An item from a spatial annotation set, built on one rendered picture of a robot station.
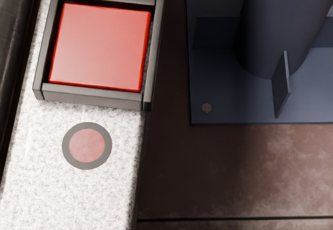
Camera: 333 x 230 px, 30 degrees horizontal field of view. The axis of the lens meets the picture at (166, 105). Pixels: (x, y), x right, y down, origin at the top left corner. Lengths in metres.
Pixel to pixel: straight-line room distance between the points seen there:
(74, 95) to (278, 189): 1.00
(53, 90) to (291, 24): 0.87
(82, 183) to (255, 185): 0.99
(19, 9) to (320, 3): 0.81
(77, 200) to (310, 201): 1.02
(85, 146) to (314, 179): 1.03
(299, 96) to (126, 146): 1.06
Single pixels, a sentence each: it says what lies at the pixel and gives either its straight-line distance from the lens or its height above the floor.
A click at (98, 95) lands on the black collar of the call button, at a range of 0.39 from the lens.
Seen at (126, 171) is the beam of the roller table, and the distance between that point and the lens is 0.39.
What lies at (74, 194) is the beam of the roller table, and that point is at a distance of 0.39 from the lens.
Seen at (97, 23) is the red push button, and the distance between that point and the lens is 0.42.
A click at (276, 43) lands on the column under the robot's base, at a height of 0.18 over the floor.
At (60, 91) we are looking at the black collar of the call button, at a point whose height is 0.93.
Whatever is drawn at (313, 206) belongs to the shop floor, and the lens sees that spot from 1.37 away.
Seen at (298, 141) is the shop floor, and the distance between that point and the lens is 1.41.
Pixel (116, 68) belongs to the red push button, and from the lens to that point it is 0.40.
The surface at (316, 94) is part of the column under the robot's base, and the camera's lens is 1.45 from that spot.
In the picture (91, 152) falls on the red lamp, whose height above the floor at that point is 0.92.
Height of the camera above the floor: 1.29
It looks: 67 degrees down
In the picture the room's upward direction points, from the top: 4 degrees clockwise
